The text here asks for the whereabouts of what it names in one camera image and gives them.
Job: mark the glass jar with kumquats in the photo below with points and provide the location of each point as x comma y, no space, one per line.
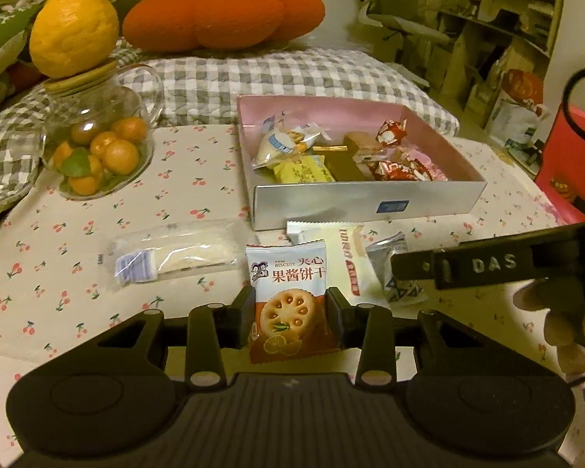
98,135

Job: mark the small red candy packet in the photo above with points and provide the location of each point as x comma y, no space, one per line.
392,133

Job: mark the white cream wafer packet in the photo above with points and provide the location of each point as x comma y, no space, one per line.
347,262

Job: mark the red tomato plush cushion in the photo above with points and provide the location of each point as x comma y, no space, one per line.
178,26

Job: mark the cherry print tablecloth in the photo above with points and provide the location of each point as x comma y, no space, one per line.
53,296

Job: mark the large orange citrus fruit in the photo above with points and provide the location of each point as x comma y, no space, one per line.
73,36

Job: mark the small silver snack packet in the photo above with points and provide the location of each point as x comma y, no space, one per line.
396,290

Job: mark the red white shopping bag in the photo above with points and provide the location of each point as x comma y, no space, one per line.
518,111

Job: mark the yellow snack packet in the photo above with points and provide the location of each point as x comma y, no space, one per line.
306,169

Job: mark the red white snack packet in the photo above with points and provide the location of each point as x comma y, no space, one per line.
398,171

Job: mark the white office chair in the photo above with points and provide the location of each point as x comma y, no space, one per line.
399,19

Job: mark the white blue bread packet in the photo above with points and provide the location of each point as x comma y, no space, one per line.
285,136

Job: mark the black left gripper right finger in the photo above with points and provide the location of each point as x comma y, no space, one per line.
370,329

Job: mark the person right hand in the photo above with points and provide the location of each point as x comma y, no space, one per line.
564,323

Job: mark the green embroidered pillow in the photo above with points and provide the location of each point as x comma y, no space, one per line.
15,26

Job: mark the grey checkered quilt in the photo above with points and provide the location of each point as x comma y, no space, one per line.
202,90

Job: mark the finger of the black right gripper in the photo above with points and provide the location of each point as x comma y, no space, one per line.
492,261

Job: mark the gold foil snack bar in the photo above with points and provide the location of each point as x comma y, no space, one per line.
340,163

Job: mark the pink silver cardboard box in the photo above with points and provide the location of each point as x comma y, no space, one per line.
272,204

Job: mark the pink peach oolong snack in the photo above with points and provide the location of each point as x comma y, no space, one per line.
432,170

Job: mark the pink plastic chair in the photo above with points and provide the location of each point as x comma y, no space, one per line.
562,174

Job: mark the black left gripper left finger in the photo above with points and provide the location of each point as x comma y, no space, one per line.
213,327

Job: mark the jam biscuit packet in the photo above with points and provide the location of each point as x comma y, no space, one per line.
290,313

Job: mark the clear white cake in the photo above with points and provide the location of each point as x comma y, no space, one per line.
176,250

